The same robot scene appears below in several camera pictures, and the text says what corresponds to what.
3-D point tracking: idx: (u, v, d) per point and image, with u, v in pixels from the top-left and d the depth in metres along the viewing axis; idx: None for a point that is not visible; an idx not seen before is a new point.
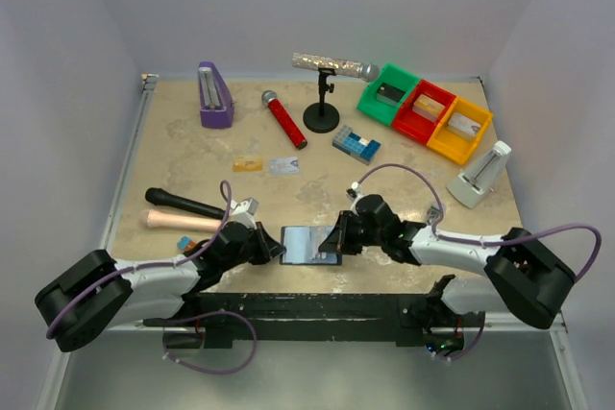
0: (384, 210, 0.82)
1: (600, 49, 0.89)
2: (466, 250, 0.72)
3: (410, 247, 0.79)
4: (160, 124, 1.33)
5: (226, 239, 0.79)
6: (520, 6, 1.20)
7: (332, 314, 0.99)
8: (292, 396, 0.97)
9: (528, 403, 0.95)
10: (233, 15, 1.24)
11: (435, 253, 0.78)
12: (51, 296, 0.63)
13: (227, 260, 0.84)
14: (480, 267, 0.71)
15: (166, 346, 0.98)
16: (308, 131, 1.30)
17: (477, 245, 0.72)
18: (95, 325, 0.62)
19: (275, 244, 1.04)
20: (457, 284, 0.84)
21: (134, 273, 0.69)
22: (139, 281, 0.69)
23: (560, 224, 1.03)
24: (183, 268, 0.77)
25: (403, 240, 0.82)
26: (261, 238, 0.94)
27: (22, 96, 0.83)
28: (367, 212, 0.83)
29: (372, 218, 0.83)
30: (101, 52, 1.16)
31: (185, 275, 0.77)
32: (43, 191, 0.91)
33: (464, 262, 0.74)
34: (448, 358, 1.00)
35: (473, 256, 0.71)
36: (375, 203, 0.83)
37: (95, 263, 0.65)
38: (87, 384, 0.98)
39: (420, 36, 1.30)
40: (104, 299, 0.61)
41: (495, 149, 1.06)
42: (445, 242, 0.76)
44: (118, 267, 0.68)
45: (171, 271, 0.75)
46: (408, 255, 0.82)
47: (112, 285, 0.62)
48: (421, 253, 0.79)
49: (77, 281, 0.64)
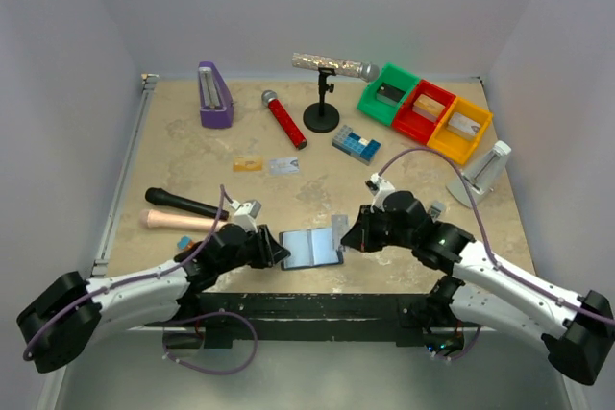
0: (417, 209, 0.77)
1: (600, 49, 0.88)
2: (536, 301, 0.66)
3: (458, 266, 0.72)
4: (160, 124, 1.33)
5: (220, 242, 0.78)
6: (520, 5, 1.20)
7: (332, 314, 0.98)
8: (292, 396, 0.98)
9: (527, 403, 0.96)
10: (233, 15, 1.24)
11: (486, 281, 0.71)
12: (28, 320, 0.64)
13: (223, 266, 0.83)
14: (541, 318, 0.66)
15: (165, 346, 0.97)
16: (308, 131, 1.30)
17: (552, 300, 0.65)
18: (69, 349, 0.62)
19: (280, 248, 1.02)
20: (475, 300, 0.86)
21: (107, 293, 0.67)
22: (115, 301, 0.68)
23: (560, 225, 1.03)
24: (171, 278, 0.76)
25: (439, 244, 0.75)
26: (261, 242, 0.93)
27: (22, 96, 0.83)
28: (399, 211, 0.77)
29: (404, 217, 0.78)
30: (101, 51, 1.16)
31: (173, 284, 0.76)
32: (43, 192, 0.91)
33: (520, 304, 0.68)
34: (448, 358, 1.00)
35: (544, 311, 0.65)
36: (405, 202, 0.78)
37: (66, 286, 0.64)
38: (87, 384, 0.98)
39: (421, 36, 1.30)
40: (71, 325, 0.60)
41: (495, 149, 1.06)
42: (504, 277, 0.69)
44: (91, 288, 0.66)
45: (155, 281, 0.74)
46: (444, 261, 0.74)
47: (82, 310, 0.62)
48: (462, 272, 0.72)
49: (52, 303, 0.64)
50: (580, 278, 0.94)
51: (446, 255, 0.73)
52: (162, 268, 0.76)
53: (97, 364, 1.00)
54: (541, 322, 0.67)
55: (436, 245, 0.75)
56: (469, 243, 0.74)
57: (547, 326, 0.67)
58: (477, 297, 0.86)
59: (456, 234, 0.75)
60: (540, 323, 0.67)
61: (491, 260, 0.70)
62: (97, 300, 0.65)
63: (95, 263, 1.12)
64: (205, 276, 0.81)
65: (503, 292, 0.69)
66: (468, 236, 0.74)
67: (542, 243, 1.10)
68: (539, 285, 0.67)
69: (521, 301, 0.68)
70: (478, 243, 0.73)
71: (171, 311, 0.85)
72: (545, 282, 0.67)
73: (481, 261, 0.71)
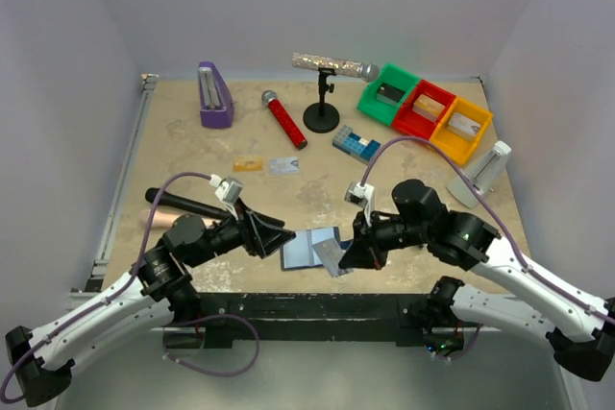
0: (431, 199, 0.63)
1: (599, 49, 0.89)
2: (566, 308, 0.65)
3: (485, 265, 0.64)
4: (160, 124, 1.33)
5: (175, 244, 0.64)
6: (520, 6, 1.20)
7: (332, 313, 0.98)
8: (292, 396, 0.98)
9: (526, 403, 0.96)
10: (233, 15, 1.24)
11: (511, 283, 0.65)
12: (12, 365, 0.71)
13: (192, 257, 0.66)
14: (562, 322, 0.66)
15: (166, 346, 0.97)
16: (308, 131, 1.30)
17: (579, 306, 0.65)
18: (38, 395, 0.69)
19: (276, 233, 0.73)
20: (476, 301, 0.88)
21: (49, 343, 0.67)
22: (59, 347, 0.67)
23: (560, 225, 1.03)
24: (123, 299, 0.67)
25: (460, 238, 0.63)
26: (253, 227, 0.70)
27: (23, 96, 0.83)
28: (411, 204, 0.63)
29: (415, 208, 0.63)
30: (101, 51, 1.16)
31: (126, 305, 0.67)
32: (44, 191, 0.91)
33: (541, 306, 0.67)
34: (448, 358, 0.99)
35: (574, 319, 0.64)
36: (417, 190, 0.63)
37: (14, 343, 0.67)
38: (87, 384, 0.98)
39: (420, 36, 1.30)
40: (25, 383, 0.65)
41: (495, 149, 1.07)
42: (531, 279, 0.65)
44: (35, 341, 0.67)
45: (104, 310, 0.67)
46: (466, 257, 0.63)
47: (25, 370, 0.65)
48: (484, 270, 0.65)
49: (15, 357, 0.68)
50: (579, 278, 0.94)
51: (471, 253, 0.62)
52: (112, 289, 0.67)
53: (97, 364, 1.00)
54: (561, 325, 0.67)
55: (455, 238, 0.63)
56: (494, 240, 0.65)
57: (565, 329, 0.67)
58: (478, 297, 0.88)
59: (481, 229, 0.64)
60: (558, 324, 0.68)
61: (520, 262, 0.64)
62: (39, 353, 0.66)
63: (95, 263, 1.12)
64: (171, 278, 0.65)
65: (528, 295, 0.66)
66: (494, 231, 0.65)
67: (542, 243, 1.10)
68: (569, 291, 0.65)
69: (548, 305, 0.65)
70: (503, 239, 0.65)
71: (165, 316, 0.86)
72: (572, 287, 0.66)
73: (507, 262, 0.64)
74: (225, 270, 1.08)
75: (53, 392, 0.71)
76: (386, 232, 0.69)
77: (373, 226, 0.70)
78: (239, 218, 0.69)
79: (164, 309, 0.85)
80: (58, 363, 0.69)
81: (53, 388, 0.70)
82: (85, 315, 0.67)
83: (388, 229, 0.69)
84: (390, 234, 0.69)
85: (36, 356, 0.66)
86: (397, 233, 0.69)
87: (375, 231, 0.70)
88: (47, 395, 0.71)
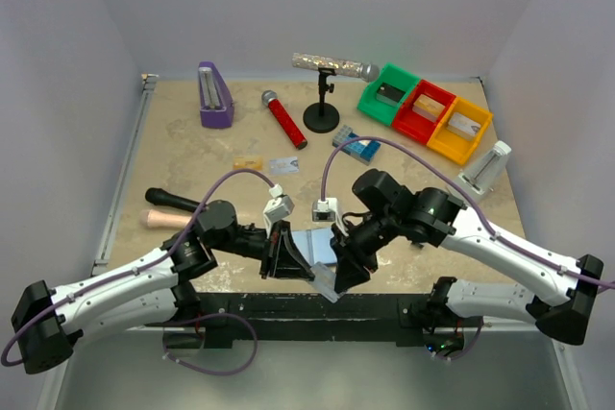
0: (387, 182, 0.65)
1: (600, 50, 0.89)
2: (538, 271, 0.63)
3: (454, 238, 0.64)
4: (160, 124, 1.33)
5: (206, 227, 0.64)
6: (520, 6, 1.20)
7: (332, 313, 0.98)
8: (292, 396, 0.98)
9: (527, 403, 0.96)
10: (233, 15, 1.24)
11: (482, 253, 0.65)
12: (14, 325, 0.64)
13: (218, 242, 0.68)
14: (538, 287, 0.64)
15: (166, 346, 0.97)
16: (308, 131, 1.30)
17: (552, 269, 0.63)
18: (41, 357, 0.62)
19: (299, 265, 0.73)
20: (466, 291, 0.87)
21: (73, 302, 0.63)
22: (80, 309, 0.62)
23: (560, 225, 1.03)
24: (153, 272, 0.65)
25: (427, 214, 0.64)
26: (274, 261, 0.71)
27: (22, 96, 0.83)
28: (368, 189, 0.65)
29: (377, 197, 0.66)
30: (101, 51, 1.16)
31: (155, 278, 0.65)
32: (43, 191, 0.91)
33: (515, 274, 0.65)
34: (448, 358, 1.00)
35: (547, 281, 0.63)
36: (371, 177, 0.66)
37: (35, 298, 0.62)
38: (87, 384, 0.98)
39: (420, 36, 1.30)
40: (38, 340, 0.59)
41: (494, 149, 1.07)
42: (501, 245, 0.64)
44: (56, 300, 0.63)
45: (134, 279, 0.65)
46: (433, 232, 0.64)
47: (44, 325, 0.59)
48: (454, 242, 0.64)
49: (25, 316, 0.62)
50: None
51: (436, 226, 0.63)
52: (143, 261, 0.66)
53: (96, 363, 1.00)
54: (536, 289, 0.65)
55: (423, 214, 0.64)
56: (460, 211, 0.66)
57: (541, 294, 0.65)
58: (467, 287, 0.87)
59: (447, 203, 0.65)
60: (533, 289, 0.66)
61: (487, 229, 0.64)
62: (61, 311, 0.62)
63: (95, 263, 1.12)
64: (198, 261, 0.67)
65: (500, 262, 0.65)
66: (459, 204, 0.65)
67: (541, 243, 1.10)
68: (539, 253, 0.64)
69: (521, 272, 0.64)
70: (468, 210, 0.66)
71: (168, 305, 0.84)
72: (542, 250, 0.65)
73: (477, 231, 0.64)
74: (225, 270, 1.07)
75: (54, 359, 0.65)
76: (364, 236, 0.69)
77: (351, 234, 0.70)
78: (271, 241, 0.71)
79: (168, 300, 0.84)
80: (71, 328, 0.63)
81: (57, 355, 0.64)
82: (109, 282, 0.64)
83: (365, 231, 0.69)
84: (369, 237, 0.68)
85: (59, 314, 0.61)
86: (376, 232, 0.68)
87: (355, 237, 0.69)
88: (47, 362, 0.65)
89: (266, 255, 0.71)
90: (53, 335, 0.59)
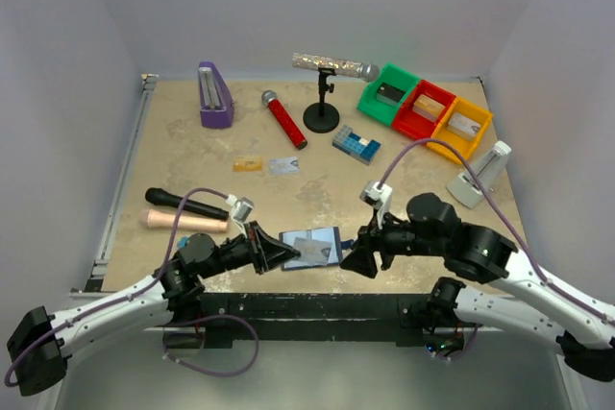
0: (450, 215, 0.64)
1: (600, 50, 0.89)
2: (583, 318, 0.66)
3: (505, 280, 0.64)
4: (159, 124, 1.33)
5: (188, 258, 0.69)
6: (520, 6, 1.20)
7: (332, 313, 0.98)
8: (292, 396, 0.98)
9: (528, 403, 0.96)
10: (233, 15, 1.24)
11: (531, 297, 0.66)
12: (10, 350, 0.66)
13: (204, 271, 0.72)
14: (580, 331, 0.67)
15: (165, 346, 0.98)
16: (308, 131, 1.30)
17: (597, 317, 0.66)
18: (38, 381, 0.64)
19: (282, 247, 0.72)
20: (480, 303, 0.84)
21: (71, 326, 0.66)
22: (78, 333, 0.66)
23: (560, 225, 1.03)
24: (146, 297, 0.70)
25: (479, 253, 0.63)
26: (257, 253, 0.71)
27: (21, 96, 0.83)
28: (430, 220, 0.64)
29: (433, 226, 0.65)
30: (101, 51, 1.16)
31: (147, 304, 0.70)
32: (44, 191, 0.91)
33: (560, 318, 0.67)
34: (448, 358, 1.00)
35: (592, 328, 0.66)
36: (433, 206, 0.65)
37: (35, 323, 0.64)
38: (87, 384, 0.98)
39: (420, 36, 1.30)
40: (37, 365, 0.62)
41: (495, 149, 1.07)
42: (550, 292, 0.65)
44: (54, 325, 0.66)
45: (128, 304, 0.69)
46: (484, 273, 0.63)
47: (43, 350, 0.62)
48: (504, 284, 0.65)
49: (23, 341, 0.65)
50: (580, 278, 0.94)
51: (490, 269, 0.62)
52: (135, 287, 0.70)
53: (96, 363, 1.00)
54: (578, 332, 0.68)
55: (476, 253, 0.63)
56: (512, 253, 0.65)
57: (580, 336, 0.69)
58: (481, 300, 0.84)
59: (499, 243, 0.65)
60: (574, 332, 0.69)
61: (538, 275, 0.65)
62: (60, 335, 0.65)
63: (95, 263, 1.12)
64: (185, 288, 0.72)
65: (546, 307, 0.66)
66: (511, 245, 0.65)
67: (542, 244, 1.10)
68: (584, 301, 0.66)
69: (568, 317, 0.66)
70: (519, 253, 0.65)
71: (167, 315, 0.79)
72: (588, 297, 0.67)
73: (528, 276, 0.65)
74: (225, 270, 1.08)
75: (50, 381, 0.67)
76: (395, 237, 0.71)
77: (382, 229, 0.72)
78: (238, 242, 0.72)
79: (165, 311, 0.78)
80: (68, 350, 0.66)
81: (52, 377, 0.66)
82: (106, 307, 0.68)
83: (397, 233, 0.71)
84: (398, 241, 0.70)
85: (58, 337, 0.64)
86: (406, 241, 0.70)
87: (384, 234, 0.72)
88: (42, 384, 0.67)
89: (254, 256, 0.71)
90: (51, 361, 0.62)
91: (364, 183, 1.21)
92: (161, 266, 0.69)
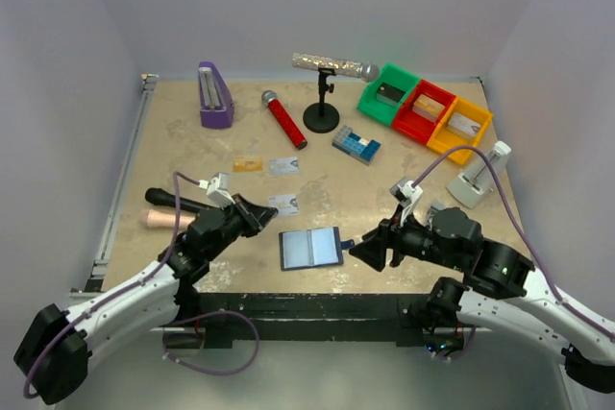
0: (477, 234, 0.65)
1: (600, 50, 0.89)
2: (594, 337, 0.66)
3: (522, 299, 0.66)
4: (159, 124, 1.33)
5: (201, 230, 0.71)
6: (520, 6, 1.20)
7: (332, 313, 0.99)
8: (292, 396, 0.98)
9: (527, 403, 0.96)
10: (233, 15, 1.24)
11: (544, 313, 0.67)
12: (22, 358, 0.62)
13: (211, 247, 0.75)
14: (590, 349, 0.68)
15: (166, 346, 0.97)
16: (308, 131, 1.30)
17: (606, 336, 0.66)
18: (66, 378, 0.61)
19: (262, 209, 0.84)
20: (484, 307, 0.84)
21: (89, 317, 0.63)
22: (99, 323, 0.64)
23: (560, 226, 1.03)
24: (157, 280, 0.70)
25: (498, 272, 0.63)
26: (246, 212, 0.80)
27: (21, 97, 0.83)
28: (457, 237, 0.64)
29: (458, 242, 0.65)
30: (101, 51, 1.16)
31: (159, 287, 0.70)
32: (44, 191, 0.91)
33: (571, 336, 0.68)
34: (448, 358, 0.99)
35: (601, 347, 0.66)
36: (461, 224, 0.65)
37: (48, 321, 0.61)
38: (86, 384, 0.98)
39: (420, 36, 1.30)
40: (61, 359, 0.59)
41: (495, 149, 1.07)
42: (563, 310, 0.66)
44: (72, 317, 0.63)
45: (140, 290, 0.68)
46: (503, 291, 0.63)
47: (65, 345, 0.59)
48: (521, 302, 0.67)
49: (38, 343, 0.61)
50: (580, 278, 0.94)
51: (508, 286, 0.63)
52: (145, 272, 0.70)
53: None
54: (588, 349, 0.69)
55: (496, 272, 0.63)
56: (528, 272, 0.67)
57: (591, 354, 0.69)
58: (486, 304, 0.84)
59: (518, 261, 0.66)
60: (584, 349, 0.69)
61: (553, 294, 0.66)
62: (81, 326, 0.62)
63: (95, 263, 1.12)
64: (193, 266, 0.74)
65: (558, 324, 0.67)
66: (528, 265, 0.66)
67: (542, 244, 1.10)
68: (596, 321, 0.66)
69: (578, 334, 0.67)
70: (537, 273, 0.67)
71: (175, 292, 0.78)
72: (599, 315, 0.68)
73: (543, 294, 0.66)
74: (225, 270, 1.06)
75: (75, 377, 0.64)
76: (413, 239, 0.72)
77: (403, 228, 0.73)
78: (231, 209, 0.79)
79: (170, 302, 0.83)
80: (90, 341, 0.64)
81: (80, 372, 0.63)
82: (122, 293, 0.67)
83: (417, 236, 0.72)
84: (416, 244, 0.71)
85: (79, 329, 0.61)
86: (425, 246, 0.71)
87: (404, 234, 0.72)
88: (67, 384, 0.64)
89: (245, 218, 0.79)
90: (75, 352, 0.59)
91: (364, 183, 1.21)
92: (171, 244, 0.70)
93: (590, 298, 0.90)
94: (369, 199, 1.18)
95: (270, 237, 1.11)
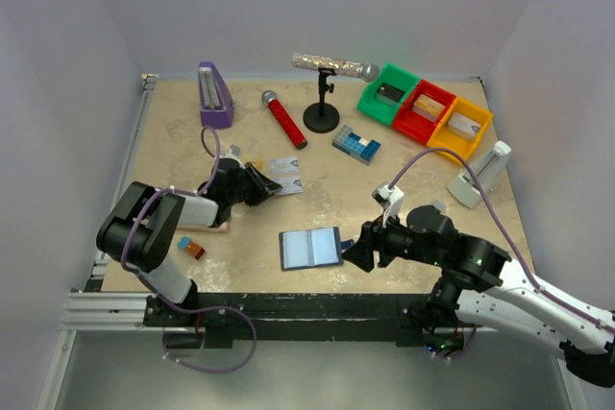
0: (448, 228, 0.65)
1: (599, 50, 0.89)
2: (579, 325, 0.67)
3: (500, 289, 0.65)
4: (159, 124, 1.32)
5: (223, 171, 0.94)
6: (520, 6, 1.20)
7: (332, 313, 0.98)
8: (292, 396, 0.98)
9: (527, 405, 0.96)
10: (233, 15, 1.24)
11: (527, 305, 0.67)
12: (112, 229, 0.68)
13: (235, 191, 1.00)
14: (578, 339, 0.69)
15: (165, 345, 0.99)
16: (308, 131, 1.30)
17: (590, 322, 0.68)
18: (162, 235, 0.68)
19: (271, 180, 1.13)
20: (482, 305, 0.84)
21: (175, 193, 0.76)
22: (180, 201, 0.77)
23: (561, 224, 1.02)
24: (205, 201, 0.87)
25: (473, 264, 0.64)
26: (254, 176, 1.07)
27: (21, 98, 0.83)
28: (427, 232, 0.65)
29: (431, 237, 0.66)
30: (100, 51, 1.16)
31: (208, 203, 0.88)
32: (43, 192, 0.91)
33: (558, 326, 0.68)
34: (448, 358, 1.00)
35: (585, 333, 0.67)
36: (432, 219, 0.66)
37: (142, 189, 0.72)
38: (87, 384, 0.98)
39: (420, 36, 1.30)
40: (167, 208, 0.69)
41: (495, 149, 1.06)
42: (544, 299, 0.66)
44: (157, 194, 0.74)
45: (195, 199, 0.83)
46: (480, 282, 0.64)
47: (165, 198, 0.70)
48: (499, 293, 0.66)
49: (131, 209, 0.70)
50: (580, 278, 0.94)
51: (484, 277, 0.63)
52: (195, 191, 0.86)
53: (97, 365, 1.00)
54: (575, 339, 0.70)
55: (471, 264, 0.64)
56: (505, 263, 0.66)
57: (578, 343, 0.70)
58: (484, 302, 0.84)
59: (493, 253, 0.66)
60: (572, 339, 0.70)
61: (531, 282, 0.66)
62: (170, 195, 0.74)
63: (95, 263, 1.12)
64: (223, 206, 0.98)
65: (542, 315, 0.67)
66: (504, 254, 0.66)
67: (542, 243, 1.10)
68: (579, 307, 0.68)
69: (564, 324, 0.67)
70: (512, 262, 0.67)
71: (209, 221, 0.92)
72: (581, 302, 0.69)
73: (521, 283, 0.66)
74: (225, 270, 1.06)
75: (165, 246, 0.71)
76: (396, 238, 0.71)
77: (385, 229, 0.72)
78: (243, 169, 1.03)
79: (185, 278, 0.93)
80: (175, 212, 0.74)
81: (170, 237, 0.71)
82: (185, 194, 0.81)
83: (400, 235, 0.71)
84: (398, 242, 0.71)
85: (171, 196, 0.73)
86: (405, 245, 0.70)
87: (386, 234, 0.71)
88: (160, 251, 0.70)
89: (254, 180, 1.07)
90: (177, 202, 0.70)
91: (364, 183, 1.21)
92: (211, 176, 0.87)
93: (590, 297, 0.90)
94: (369, 199, 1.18)
95: (270, 238, 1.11)
